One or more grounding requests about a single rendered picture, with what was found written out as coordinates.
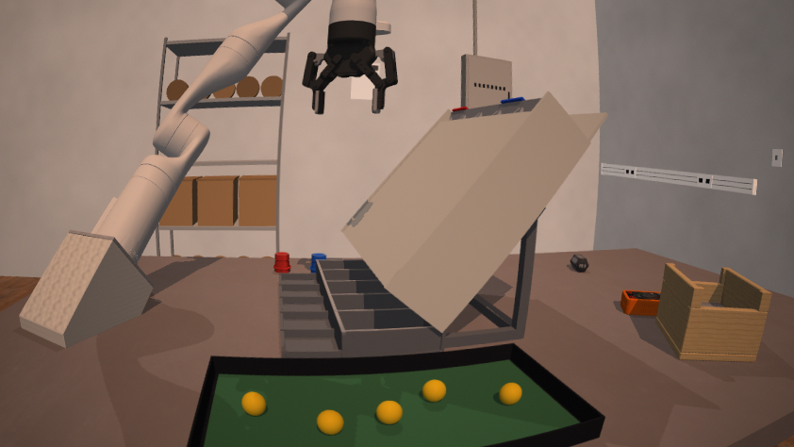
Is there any red plug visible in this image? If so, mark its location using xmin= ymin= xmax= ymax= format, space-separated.
xmin=273 ymin=252 xmax=290 ymax=273

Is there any orange ball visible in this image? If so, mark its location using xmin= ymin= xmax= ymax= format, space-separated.
xmin=317 ymin=410 xmax=344 ymax=435
xmin=422 ymin=380 xmax=446 ymax=402
xmin=499 ymin=383 xmax=522 ymax=405
xmin=241 ymin=391 xmax=266 ymax=416
xmin=376 ymin=401 xmax=403 ymax=424

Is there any orange digital multimeter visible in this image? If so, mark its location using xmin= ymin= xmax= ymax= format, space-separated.
xmin=620 ymin=290 xmax=661 ymax=316

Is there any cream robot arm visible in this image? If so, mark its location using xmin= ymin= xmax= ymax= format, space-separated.
xmin=91 ymin=0 xmax=391 ymax=264

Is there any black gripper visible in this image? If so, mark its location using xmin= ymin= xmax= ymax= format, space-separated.
xmin=302 ymin=21 xmax=398 ymax=114

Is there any green tray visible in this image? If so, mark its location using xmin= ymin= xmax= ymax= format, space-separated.
xmin=187 ymin=343 xmax=605 ymax=447

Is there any wooden crate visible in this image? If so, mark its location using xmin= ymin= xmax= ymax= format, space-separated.
xmin=655 ymin=264 xmax=771 ymax=362

